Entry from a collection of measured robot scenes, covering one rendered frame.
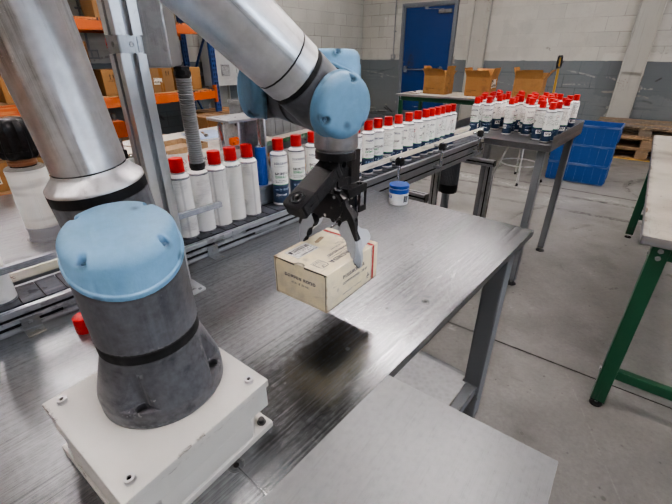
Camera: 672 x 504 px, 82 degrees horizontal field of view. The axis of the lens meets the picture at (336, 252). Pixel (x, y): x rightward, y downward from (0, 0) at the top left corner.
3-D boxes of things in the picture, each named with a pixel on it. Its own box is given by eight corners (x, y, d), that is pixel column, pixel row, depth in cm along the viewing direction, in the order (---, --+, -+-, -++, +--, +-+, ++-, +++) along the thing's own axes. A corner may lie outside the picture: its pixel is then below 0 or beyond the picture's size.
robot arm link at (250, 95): (262, 63, 47) (338, 64, 53) (231, 58, 56) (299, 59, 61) (265, 129, 51) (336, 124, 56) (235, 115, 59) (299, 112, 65)
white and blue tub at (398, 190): (398, 207, 135) (399, 188, 132) (384, 201, 140) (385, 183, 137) (412, 203, 139) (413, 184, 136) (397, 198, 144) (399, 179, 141)
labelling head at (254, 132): (251, 192, 133) (243, 113, 122) (276, 200, 126) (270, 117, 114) (216, 202, 124) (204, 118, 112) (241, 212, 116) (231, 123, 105)
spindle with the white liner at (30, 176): (62, 226, 108) (23, 113, 94) (74, 234, 103) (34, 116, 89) (24, 236, 102) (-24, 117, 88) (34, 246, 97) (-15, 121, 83)
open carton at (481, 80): (457, 96, 541) (461, 66, 525) (469, 93, 570) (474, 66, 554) (488, 98, 517) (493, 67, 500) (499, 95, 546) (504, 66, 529)
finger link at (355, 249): (385, 255, 72) (364, 209, 71) (367, 266, 68) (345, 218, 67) (372, 259, 74) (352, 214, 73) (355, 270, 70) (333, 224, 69)
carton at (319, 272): (328, 258, 85) (328, 227, 82) (375, 275, 79) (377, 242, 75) (276, 290, 74) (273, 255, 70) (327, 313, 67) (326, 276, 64)
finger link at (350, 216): (367, 236, 68) (346, 190, 67) (362, 239, 66) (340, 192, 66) (348, 243, 71) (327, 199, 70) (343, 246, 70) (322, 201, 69)
